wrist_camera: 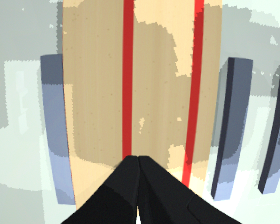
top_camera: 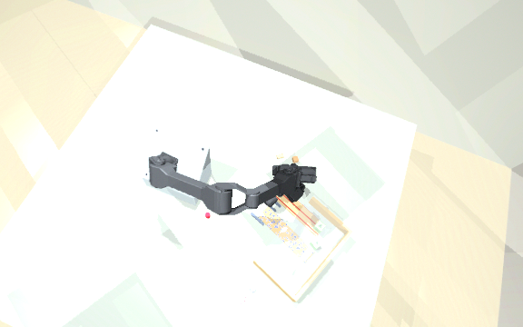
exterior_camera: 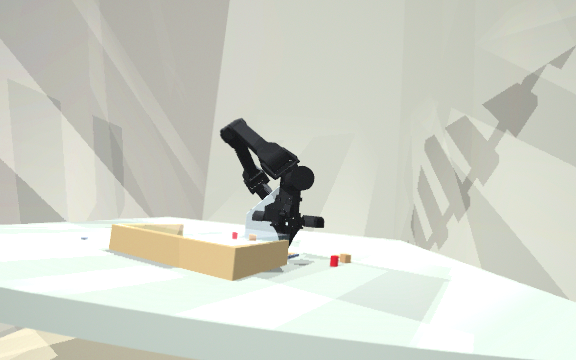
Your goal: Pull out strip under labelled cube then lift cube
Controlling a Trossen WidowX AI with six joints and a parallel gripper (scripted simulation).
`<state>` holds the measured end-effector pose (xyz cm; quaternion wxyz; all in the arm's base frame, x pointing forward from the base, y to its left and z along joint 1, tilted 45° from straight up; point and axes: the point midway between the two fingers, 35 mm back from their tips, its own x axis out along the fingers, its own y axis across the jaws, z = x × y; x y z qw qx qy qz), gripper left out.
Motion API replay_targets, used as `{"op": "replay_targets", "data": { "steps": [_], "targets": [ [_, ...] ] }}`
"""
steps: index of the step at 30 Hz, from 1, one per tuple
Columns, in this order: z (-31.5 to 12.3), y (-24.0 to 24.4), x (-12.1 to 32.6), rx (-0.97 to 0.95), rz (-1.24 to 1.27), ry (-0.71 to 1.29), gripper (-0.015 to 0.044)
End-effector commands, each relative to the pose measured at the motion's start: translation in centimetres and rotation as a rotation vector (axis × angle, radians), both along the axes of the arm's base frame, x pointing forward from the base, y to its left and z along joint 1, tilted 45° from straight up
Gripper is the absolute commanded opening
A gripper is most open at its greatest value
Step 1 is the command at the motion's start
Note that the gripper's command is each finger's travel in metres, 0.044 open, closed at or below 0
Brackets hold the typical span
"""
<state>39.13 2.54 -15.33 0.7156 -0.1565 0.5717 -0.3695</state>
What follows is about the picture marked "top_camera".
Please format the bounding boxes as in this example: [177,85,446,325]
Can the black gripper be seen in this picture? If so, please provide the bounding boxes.
[265,163,298,207]

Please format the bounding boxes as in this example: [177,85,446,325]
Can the tan strip with blue speckles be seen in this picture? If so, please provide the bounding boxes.
[258,207,287,235]

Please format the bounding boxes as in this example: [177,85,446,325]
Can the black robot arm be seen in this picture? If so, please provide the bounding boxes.
[148,152,317,215]

